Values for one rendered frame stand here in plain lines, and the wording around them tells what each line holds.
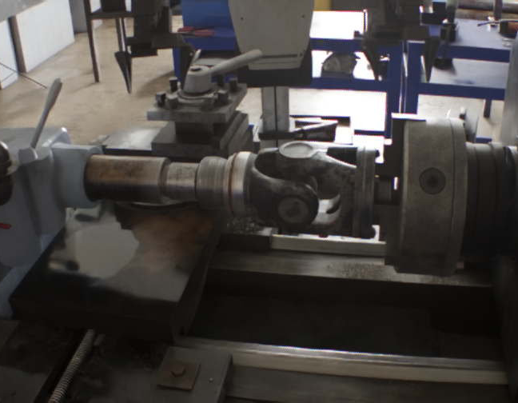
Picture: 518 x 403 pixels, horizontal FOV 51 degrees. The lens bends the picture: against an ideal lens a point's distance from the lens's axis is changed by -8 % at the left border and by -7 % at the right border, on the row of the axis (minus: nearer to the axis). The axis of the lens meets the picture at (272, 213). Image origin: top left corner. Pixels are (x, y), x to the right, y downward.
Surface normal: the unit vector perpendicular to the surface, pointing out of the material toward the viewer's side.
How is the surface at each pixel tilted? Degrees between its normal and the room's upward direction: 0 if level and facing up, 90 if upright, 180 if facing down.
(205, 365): 0
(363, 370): 48
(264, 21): 90
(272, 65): 90
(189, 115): 90
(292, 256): 0
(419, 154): 32
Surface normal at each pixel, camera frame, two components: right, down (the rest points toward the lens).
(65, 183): -0.15, 0.27
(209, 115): -0.21, 0.53
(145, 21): 0.03, 0.62
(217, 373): -0.04, -0.84
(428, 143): -0.11, -0.55
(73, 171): -0.14, -0.12
